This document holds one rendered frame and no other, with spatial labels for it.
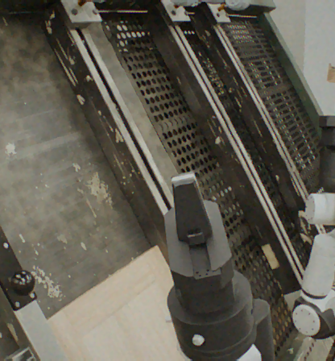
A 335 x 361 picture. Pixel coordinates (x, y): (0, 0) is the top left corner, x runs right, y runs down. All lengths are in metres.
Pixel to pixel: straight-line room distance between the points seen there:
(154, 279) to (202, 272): 0.64
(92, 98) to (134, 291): 0.42
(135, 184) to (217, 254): 0.66
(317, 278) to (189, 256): 0.73
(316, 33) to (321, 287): 3.70
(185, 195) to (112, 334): 0.56
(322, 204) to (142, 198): 0.39
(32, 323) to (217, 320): 0.40
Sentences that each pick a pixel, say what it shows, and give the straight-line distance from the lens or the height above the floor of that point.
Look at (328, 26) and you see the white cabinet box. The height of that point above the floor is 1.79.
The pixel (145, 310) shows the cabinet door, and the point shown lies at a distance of 1.03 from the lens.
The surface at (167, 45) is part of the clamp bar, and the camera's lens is 1.50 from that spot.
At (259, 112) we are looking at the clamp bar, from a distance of 1.72.
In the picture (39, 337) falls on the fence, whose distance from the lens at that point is 0.83.
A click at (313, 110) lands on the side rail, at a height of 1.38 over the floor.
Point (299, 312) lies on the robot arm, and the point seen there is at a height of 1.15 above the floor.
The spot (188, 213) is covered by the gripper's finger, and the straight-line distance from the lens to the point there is 0.45.
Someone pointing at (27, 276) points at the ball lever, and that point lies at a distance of 0.69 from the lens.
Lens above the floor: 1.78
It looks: 18 degrees down
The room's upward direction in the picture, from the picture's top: straight up
